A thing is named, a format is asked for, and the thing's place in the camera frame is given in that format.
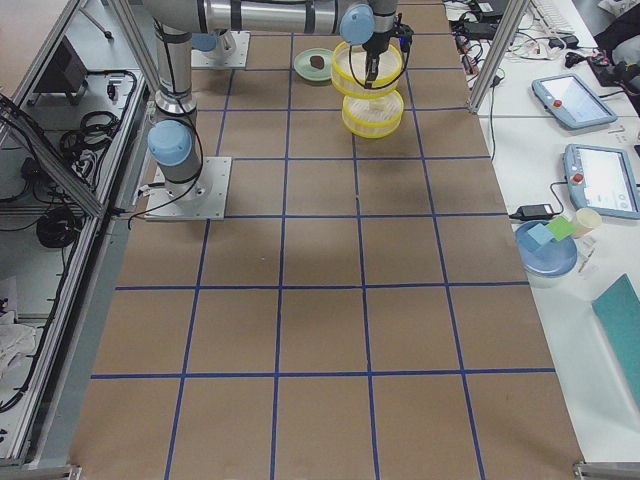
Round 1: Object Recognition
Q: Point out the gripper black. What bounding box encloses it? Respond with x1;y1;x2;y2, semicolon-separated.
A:
363;14;396;89

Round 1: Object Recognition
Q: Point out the yellow steamer layer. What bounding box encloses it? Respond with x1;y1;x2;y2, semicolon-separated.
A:
341;91;405;139
330;40;405;100

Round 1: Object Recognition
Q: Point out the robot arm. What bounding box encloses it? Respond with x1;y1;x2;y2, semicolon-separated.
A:
143;1;399;199
191;29;236;52

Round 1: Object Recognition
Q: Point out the dark brown bun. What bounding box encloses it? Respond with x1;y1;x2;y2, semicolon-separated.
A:
309;55;325;70

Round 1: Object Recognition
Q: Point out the light green plate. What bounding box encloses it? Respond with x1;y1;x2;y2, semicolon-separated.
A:
293;48;333;83

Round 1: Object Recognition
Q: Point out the upper teach pendant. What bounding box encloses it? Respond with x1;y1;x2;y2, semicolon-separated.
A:
531;74;618;130

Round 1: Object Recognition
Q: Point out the teach pendant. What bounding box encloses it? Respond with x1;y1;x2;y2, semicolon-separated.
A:
563;144;639;220
531;74;618;130

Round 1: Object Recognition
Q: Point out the black power adapter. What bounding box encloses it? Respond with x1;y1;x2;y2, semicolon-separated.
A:
508;204;557;222

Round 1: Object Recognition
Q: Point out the blue foam block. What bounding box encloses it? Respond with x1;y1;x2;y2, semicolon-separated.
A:
526;223;554;251

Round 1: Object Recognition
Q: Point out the green foam block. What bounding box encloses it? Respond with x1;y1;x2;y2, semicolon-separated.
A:
545;215;576;242

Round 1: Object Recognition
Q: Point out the lower teach pendant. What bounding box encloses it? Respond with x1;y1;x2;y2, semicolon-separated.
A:
563;144;639;220

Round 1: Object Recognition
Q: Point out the beige cup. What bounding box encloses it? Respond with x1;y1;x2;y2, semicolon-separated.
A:
571;207;602;238

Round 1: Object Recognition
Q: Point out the blue plate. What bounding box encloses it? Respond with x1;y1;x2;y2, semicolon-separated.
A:
514;220;578;278

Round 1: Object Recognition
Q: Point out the teal board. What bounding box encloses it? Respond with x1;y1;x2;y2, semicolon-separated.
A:
592;274;639;401

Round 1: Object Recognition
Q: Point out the white crumpled cloth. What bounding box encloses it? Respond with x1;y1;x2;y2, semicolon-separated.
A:
0;277;37;386

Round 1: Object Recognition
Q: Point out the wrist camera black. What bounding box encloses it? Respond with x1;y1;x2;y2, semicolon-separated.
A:
393;22;414;55

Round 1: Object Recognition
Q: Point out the aluminium frame post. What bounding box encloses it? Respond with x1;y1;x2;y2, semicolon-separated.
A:
468;0;529;114

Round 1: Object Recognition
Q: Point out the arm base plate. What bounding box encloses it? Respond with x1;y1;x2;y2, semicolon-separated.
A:
191;30;251;70
143;156;232;221

